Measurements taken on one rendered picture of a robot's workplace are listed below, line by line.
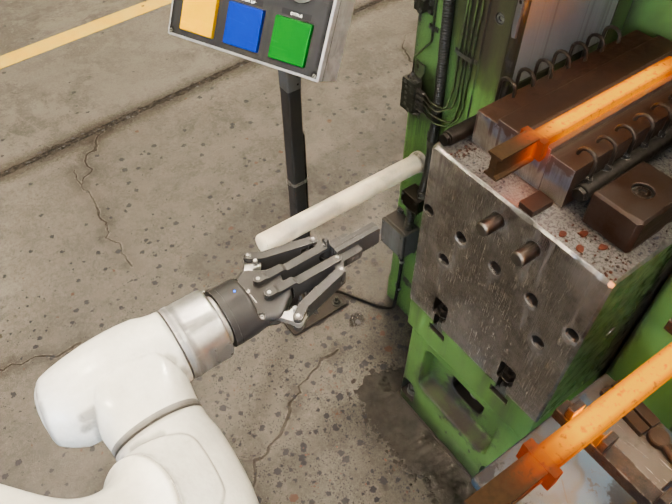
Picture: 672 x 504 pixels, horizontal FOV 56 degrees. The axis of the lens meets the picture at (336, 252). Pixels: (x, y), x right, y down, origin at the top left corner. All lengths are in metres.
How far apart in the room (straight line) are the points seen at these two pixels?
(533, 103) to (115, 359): 0.76
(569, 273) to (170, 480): 0.65
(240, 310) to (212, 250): 1.44
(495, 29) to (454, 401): 0.91
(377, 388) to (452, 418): 0.28
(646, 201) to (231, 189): 1.65
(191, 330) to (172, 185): 1.73
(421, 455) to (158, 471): 1.20
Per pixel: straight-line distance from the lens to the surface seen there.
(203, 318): 0.71
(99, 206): 2.41
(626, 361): 1.36
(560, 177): 1.01
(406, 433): 1.78
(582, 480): 1.03
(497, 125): 1.06
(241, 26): 1.22
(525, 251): 1.00
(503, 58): 1.22
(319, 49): 1.15
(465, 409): 1.64
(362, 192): 1.40
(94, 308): 2.11
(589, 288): 0.99
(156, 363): 0.69
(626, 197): 0.99
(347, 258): 0.79
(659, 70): 1.23
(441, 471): 1.75
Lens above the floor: 1.62
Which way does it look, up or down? 50 degrees down
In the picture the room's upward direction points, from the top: straight up
